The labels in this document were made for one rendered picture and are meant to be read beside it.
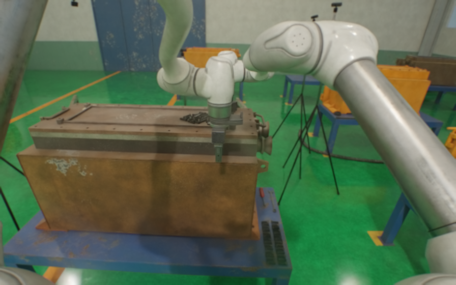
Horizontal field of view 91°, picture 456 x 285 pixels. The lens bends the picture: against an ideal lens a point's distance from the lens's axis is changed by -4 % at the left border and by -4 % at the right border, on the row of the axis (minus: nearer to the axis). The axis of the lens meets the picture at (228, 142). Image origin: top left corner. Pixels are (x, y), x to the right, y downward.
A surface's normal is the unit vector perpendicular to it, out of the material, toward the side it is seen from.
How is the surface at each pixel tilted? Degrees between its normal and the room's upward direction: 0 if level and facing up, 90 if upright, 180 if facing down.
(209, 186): 90
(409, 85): 90
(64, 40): 90
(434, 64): 90
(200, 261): 0
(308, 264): 0
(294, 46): 74
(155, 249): 0
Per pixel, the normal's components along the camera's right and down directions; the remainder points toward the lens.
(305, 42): 0.02, 0.18
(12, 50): 0.97, 0.18
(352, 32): 0.16, -0.50
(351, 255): 0.03, -0.89
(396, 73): 0.00, 0.46
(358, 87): -0.79, -0.19
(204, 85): -0.38, 0.39
